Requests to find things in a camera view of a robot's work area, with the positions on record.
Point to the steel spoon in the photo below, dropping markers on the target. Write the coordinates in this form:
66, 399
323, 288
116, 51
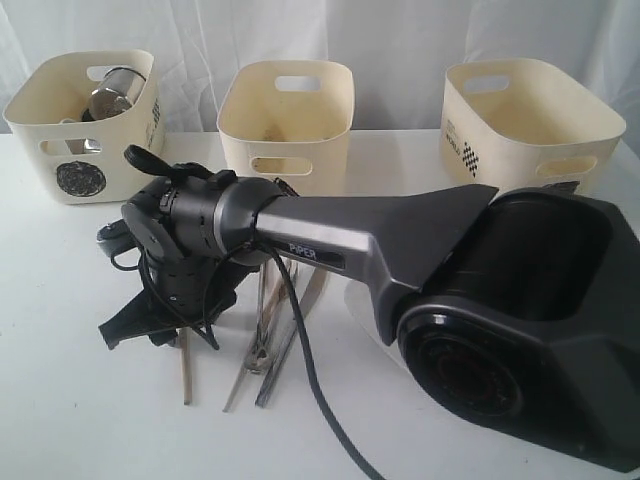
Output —
260, 355

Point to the white square plate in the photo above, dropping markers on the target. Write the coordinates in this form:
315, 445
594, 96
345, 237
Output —
358, 302

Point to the steel mug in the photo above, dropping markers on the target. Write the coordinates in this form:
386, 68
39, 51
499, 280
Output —
115, 94

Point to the steel fork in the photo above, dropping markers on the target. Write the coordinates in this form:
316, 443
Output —
272, 325

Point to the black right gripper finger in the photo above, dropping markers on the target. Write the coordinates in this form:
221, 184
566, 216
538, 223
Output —
135, 319

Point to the cream bin circle mark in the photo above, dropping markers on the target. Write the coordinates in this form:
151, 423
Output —
47, 109

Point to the cream bin triangle mark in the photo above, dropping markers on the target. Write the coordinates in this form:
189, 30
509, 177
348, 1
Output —
290, 119

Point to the cream bin square mark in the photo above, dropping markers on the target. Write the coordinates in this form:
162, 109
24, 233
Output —
514, 123

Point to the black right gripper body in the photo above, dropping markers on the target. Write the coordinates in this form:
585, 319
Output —
195, 291

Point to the steel bowl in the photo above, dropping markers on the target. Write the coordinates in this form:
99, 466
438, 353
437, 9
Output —
80, 146

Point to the wooden chopstick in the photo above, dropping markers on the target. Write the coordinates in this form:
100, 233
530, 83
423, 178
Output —
250, 350
186, 367

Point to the steel table knife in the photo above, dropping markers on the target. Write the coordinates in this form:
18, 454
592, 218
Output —
310, 296

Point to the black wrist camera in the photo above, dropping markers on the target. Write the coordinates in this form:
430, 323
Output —
115, 239

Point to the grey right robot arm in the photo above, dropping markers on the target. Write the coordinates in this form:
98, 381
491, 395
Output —
516, 312

